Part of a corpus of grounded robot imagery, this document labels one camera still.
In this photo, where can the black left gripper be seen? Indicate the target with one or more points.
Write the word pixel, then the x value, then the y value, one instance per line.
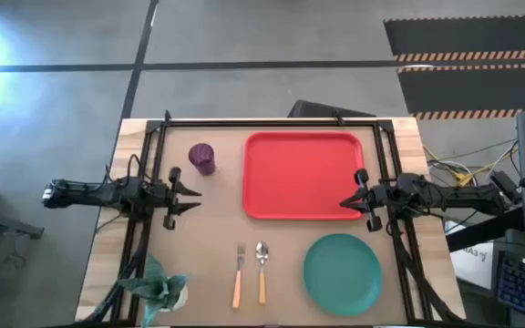
pixel 166 200

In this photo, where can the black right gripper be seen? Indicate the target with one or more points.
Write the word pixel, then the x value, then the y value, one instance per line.
pixel 381 198

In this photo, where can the purple faceted plastic cup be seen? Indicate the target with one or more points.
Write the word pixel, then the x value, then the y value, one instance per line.
pixel 202 157

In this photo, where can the red plastic tray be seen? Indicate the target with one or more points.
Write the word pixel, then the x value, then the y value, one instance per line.
pixel 299 177

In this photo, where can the green round plate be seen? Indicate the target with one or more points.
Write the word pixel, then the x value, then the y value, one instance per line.
pixel 342 275

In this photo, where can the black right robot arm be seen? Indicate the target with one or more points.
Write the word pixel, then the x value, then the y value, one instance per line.
pixel 463 198

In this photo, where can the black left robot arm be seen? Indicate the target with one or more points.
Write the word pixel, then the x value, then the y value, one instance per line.
pixel 89 193

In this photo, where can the brown table mat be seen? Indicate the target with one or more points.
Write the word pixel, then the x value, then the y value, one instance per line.
pixel 198 255

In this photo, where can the green plant in white pot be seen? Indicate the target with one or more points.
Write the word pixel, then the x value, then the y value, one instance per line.
pixel 157 287

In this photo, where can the black box behind table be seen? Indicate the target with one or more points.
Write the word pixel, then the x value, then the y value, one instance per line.
pixel 326 110

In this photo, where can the black desk beam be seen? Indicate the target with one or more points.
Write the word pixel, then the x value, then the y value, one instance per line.
pixel 481 230

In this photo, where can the white cardboard box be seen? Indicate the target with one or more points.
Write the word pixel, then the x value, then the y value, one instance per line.
pixel 472 269

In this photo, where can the black power adapter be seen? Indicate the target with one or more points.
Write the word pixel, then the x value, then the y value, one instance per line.
pixel 501 180

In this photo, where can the black hazard-striped floor mat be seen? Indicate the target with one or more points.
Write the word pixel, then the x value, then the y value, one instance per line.
pixel 472 89
pixel 467 34

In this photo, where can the black keyboard with blue backlight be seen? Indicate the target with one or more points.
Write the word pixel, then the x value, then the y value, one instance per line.
pixel 524 287

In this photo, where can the black aluminium table frame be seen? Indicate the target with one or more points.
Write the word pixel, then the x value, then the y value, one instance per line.
pixel 267 123

